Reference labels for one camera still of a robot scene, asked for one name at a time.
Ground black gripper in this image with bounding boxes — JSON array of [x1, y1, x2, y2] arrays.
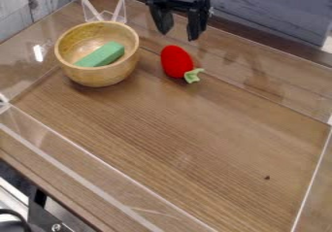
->
[[145, 0, 211, 41]]

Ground green rectangular block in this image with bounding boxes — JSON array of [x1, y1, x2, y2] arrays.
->
[[73, 42, 123, 67]]

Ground light brown wooden bowl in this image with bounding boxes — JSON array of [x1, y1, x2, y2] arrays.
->
[[54, 21, 139, 87]]

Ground red felt strawberry toy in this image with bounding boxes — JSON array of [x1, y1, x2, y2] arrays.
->
[[161, 45, 203, 83]]

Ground grey blue sofa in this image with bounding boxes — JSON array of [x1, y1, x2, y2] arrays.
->
[[211, 0, 332, 47]]

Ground black metal table bracket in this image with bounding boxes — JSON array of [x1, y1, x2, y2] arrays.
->
[[26, 188, 74, 232]]

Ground black cable bottom left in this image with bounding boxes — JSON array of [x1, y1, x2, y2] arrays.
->
[[0, 208, 33, 232]]

